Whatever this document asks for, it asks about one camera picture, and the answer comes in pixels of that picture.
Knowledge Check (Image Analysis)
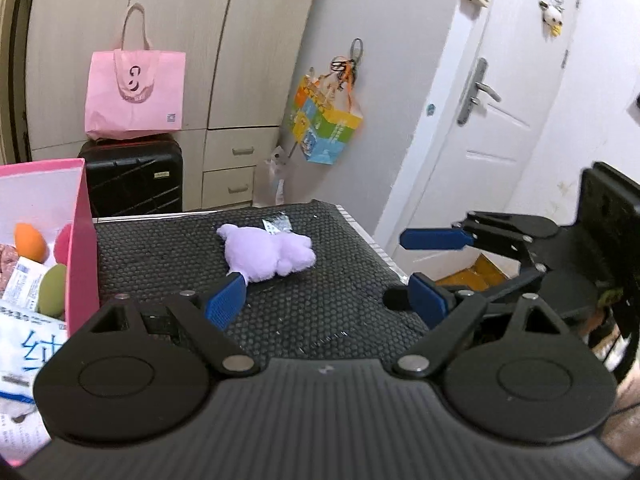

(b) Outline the purple plush toy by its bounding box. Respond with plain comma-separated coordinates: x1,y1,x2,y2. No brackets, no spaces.
217,224,317,283

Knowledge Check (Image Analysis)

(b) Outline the green makeup sponge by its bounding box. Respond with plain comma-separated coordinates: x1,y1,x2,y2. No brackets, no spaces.
37,263,67,318

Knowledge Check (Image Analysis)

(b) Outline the red strawberry plush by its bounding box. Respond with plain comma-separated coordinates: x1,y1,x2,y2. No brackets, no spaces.
53,223,72,264

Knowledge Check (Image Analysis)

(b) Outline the blue white wet wipes pack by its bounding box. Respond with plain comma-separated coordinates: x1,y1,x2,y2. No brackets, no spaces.
0,301,67,404

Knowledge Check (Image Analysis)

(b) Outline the small white tissue pack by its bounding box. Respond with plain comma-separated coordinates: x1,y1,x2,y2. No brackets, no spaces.
1,257,49,312

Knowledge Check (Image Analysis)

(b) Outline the orange makeup sponge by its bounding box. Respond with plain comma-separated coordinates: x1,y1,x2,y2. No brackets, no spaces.
13,222,49,263

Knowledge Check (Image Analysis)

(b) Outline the pink floral cloth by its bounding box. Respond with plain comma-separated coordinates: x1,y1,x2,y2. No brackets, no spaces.
0,244,29,295

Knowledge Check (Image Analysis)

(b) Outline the black textured table mat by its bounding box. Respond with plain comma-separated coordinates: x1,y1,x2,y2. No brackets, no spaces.
94,200,426,364

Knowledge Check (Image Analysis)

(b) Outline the white door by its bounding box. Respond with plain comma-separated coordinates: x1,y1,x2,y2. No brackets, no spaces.
397,0,578,231

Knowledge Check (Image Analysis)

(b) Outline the black suitcase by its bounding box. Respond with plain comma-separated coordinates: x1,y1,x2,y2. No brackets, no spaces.
78,134,183,218

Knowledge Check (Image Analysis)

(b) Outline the white clear hanging bag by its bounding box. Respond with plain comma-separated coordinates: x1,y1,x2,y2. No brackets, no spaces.
253,145,288,207

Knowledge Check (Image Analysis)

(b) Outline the colourful hanging paper bag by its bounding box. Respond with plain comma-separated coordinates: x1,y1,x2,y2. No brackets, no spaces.
290,37,363,166

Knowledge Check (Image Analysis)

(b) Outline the pink storage box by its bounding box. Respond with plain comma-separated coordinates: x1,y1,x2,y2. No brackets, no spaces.
1,158,99,465

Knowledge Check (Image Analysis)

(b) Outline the pink tote bag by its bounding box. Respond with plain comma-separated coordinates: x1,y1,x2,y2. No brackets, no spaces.
84,34,186,141

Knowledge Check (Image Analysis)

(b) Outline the small plush door ornament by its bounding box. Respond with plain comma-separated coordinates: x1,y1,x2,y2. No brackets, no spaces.
538,0,563,38

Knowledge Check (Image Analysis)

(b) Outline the beige wardrobe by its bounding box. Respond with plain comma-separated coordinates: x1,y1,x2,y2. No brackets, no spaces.
2,0,312,210

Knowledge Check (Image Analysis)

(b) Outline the silver door handle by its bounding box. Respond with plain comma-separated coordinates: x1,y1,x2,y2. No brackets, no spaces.
457,58,502,126

